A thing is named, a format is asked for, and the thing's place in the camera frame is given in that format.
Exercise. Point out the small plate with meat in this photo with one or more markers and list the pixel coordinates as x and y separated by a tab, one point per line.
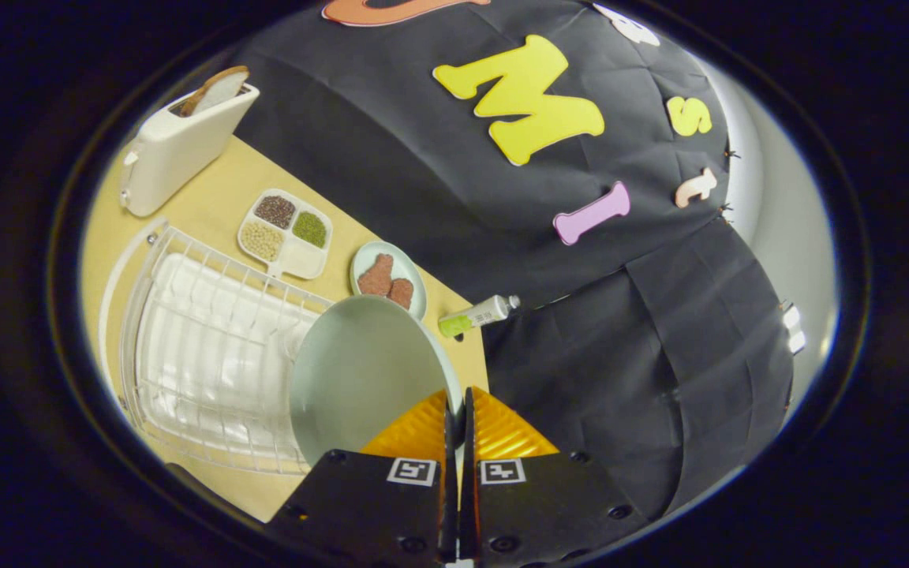
415	272

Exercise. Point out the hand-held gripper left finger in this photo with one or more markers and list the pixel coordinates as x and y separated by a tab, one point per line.
368	505

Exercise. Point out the pale green plate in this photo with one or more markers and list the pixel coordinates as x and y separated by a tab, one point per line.
360	371

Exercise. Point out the white compartment tray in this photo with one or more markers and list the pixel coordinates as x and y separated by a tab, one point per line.
301	260

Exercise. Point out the yellow beans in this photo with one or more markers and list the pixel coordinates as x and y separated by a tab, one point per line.
262	241

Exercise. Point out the green beans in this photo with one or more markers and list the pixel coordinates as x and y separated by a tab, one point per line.
310	229

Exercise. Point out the dark red beans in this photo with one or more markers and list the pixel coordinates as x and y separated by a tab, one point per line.
275	211

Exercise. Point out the large brown meat piece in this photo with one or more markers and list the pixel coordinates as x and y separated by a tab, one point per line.
375	276

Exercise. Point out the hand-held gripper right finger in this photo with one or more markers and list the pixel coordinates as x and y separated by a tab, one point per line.
541	505

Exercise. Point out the bread slice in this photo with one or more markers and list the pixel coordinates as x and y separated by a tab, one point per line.
218	91

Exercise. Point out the black backdrop cloth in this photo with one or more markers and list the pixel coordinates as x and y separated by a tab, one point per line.
581	331

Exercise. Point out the white toaster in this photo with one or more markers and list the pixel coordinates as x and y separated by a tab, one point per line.
174	158

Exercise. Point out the green drink bottle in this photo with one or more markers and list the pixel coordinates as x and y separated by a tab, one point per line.
482	313

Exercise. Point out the small brown meat piece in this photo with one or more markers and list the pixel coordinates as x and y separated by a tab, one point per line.
402	293

